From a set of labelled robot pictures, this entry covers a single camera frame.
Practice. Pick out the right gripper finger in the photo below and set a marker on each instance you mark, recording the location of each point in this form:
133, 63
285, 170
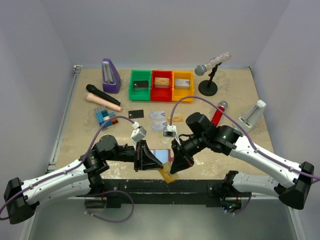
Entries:
177, 148
181, 162

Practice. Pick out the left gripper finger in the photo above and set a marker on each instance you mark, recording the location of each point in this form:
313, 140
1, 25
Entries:
149, 165
146, 154

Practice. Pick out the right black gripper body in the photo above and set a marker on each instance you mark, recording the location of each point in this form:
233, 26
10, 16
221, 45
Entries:
180, 153

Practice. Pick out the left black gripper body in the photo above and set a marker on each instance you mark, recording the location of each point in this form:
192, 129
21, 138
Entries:
137, 155

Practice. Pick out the red leather card holder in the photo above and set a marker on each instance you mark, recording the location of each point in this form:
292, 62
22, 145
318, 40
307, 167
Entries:
163, 155

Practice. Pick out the gold credit card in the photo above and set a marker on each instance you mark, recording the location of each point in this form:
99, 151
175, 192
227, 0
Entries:
165, 173
177, 118

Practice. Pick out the silver credit card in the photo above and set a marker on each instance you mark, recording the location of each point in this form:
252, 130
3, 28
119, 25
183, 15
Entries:
157, 115

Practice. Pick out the black credit card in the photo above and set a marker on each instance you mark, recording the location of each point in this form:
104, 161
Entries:
136, 114

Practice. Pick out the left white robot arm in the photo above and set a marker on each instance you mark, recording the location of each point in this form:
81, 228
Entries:
82, 177

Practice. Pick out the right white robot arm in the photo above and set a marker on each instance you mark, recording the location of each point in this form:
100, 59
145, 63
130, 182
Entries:
288, 181

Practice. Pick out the silver card stack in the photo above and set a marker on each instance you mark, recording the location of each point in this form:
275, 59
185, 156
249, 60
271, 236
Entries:
181, 83

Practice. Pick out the gold card stack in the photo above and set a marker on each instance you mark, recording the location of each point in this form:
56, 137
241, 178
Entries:
161, 82

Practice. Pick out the black card stack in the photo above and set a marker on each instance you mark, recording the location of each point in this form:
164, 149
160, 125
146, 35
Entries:
140, 85

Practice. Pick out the red glitter microphone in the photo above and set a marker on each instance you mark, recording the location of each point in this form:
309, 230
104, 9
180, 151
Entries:
222, 106

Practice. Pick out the yellow plastic bin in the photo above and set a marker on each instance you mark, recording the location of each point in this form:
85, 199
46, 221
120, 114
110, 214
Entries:
177, 94

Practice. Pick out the blue building block stack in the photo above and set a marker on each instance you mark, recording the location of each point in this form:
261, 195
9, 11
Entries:
102, 115

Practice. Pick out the red plastic bin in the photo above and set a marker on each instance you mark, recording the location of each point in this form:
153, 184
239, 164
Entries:
161, 94

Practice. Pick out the black microphone stand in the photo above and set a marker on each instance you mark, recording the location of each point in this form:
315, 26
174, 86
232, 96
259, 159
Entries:
209, 87

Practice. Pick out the white metronome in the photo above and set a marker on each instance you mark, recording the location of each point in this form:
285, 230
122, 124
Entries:
249, 119

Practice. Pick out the pink microphone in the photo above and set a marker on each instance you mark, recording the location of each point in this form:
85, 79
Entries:
95, 99

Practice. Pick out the purple metronome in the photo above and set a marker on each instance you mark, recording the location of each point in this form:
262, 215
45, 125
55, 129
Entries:
111, 80

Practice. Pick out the silver glitter microphone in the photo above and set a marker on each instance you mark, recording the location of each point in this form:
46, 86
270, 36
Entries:
200, 70

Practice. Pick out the green plastic bin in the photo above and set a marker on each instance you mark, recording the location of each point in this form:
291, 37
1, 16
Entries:
140, 75

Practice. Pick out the black microphone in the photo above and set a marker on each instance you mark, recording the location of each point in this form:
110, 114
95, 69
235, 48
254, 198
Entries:
92, 89

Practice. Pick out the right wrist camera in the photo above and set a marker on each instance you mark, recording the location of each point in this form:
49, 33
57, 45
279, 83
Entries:
170, 131

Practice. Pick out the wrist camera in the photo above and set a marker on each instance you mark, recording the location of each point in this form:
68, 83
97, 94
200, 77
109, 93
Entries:
170, 131
138, 134

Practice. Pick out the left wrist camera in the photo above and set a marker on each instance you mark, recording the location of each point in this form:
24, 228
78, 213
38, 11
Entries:
138, 134

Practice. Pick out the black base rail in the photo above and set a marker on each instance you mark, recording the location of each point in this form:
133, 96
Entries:
206, 192

